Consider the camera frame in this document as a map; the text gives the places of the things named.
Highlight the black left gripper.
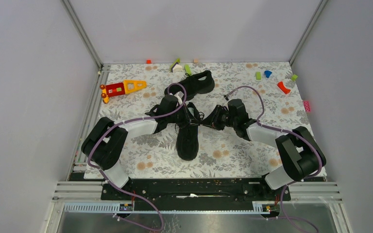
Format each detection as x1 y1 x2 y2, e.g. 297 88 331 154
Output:
167 102 199 128

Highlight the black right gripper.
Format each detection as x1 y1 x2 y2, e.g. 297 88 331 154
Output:
200 104 237 131

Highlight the black sneaker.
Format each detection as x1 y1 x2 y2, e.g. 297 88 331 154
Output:
176 102 202 161
178 70 215 101

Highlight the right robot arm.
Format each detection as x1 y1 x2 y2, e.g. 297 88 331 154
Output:
202 99 326 200

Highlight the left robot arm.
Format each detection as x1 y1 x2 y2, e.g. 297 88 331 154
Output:
81 95 191 200

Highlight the green purple white block stack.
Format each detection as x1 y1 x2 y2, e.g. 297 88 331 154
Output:
170 58 183 73

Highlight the lime green long brick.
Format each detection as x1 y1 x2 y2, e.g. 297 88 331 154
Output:
184 64 192 76

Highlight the red yellow toy rocket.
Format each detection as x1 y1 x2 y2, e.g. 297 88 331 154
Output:
100 80 147 104

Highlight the floral patterned mat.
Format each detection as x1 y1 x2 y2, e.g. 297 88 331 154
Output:
99 62 310 179

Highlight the blue toy piece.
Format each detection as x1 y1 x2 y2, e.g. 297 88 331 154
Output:
264 70 272 78

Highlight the red arch block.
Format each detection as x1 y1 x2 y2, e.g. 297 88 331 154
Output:
277 81 291 95

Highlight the lime green corner block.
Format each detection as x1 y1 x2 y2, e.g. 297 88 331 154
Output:
291 74 298 82

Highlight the pink brick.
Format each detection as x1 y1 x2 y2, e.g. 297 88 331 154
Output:
303 100 311 113

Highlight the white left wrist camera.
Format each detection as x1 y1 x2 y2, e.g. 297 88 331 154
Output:
173 92 184 105

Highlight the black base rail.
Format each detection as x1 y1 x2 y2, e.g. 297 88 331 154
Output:
101 178 291 212

